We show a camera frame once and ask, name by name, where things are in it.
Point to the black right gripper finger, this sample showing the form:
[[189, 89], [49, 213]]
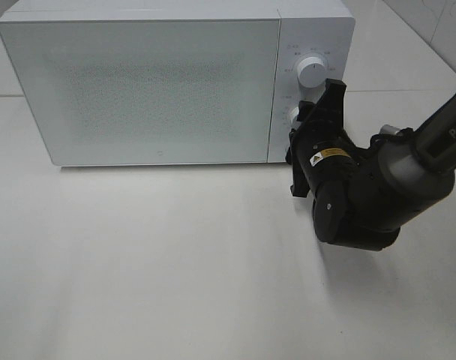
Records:
[[330, 106], [305, 109]]

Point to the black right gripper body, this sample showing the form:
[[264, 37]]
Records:
[[322, 157]]

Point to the white dial knob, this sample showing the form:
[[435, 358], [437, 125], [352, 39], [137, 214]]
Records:
[[293, 117], [311, 71]]

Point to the white microwave door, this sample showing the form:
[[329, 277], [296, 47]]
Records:
[[135, 93]]

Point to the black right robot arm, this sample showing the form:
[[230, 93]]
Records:
[[363, 196]]

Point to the white microwave oven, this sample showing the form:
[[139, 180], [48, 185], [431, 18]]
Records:
[[305, 27]]

